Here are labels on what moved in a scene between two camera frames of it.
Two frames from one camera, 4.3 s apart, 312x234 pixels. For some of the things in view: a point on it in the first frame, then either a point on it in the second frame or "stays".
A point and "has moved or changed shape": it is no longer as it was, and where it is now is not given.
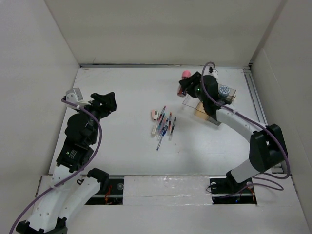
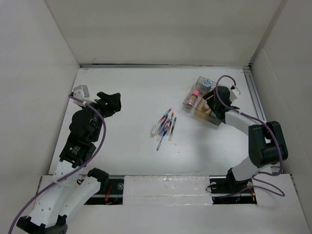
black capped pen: (172, 128) stays
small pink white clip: (155, 113) has moved or changed shape
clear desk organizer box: (198, 107) stays
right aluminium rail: (257, 99) stays
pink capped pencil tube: (181, 91) -> (194, 94)
